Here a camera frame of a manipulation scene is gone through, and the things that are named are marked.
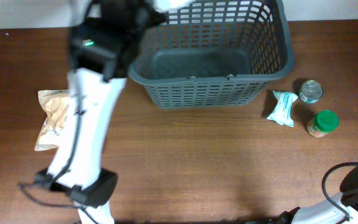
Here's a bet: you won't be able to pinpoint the beige paper bag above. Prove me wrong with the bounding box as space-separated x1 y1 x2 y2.
35 90 70 151

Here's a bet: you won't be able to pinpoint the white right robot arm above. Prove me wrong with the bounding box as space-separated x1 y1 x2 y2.
269 162 358 224

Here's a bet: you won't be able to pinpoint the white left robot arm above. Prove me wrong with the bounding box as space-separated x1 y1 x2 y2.
34 1 188 223

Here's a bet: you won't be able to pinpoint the white green wipes pack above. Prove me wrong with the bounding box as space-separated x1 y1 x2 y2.
267 91 298 127

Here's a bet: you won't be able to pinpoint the grey plastic lattice basket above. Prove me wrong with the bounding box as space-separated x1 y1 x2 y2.
129 0 295 109

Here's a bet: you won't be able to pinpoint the silver tin can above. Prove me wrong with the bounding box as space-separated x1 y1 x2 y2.
298 80 324 104

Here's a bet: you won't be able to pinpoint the green-lidded jar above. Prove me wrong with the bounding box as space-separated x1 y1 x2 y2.
306 110 339 138

